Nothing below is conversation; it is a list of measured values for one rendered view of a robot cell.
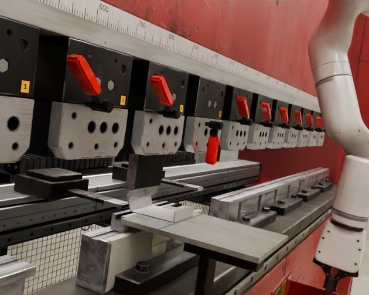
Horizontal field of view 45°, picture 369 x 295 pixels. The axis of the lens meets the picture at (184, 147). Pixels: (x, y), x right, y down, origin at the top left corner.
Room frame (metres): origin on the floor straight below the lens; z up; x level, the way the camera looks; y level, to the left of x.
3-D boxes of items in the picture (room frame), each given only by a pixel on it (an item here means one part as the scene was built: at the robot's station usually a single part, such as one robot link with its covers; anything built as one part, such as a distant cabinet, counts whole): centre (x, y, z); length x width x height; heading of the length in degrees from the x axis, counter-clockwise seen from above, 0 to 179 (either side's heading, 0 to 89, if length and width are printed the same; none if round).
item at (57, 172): (0.95, 0.22, 1.01); 0.26 x 0.12 x 0.05; 63
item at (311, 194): (2.10, -0.62, 0.89); 0.30 x 0.05 x 0.03; 153
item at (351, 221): (1.03, -0.40, 1.01); 0.09 x 0.08 x 0.03; 65
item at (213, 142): (0.98, -0.06, 1.15); 0.04 x 0.02 x 0.10; 63
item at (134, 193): (0.87, 0.07, 1.07); 0.10 x 0.02 x 0.10; 153
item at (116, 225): (0.90, 0.06, 0.99); 0.20 x 0.03 x 0.03; 153
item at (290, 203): (1.74, -0.44, 0.89); 0.30 x 0.05 x 0.03; 153
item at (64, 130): (0.67, 0.17, 1.20); 0.15 x 0.09 x 0.17; 153
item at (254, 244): (0.81, -0.06, 1.00); 0.26 x 0.18 x 0.01; 63
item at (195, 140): (1.03, -0.01, 1.20); 0.15 x 0.09 x 0.17; 153
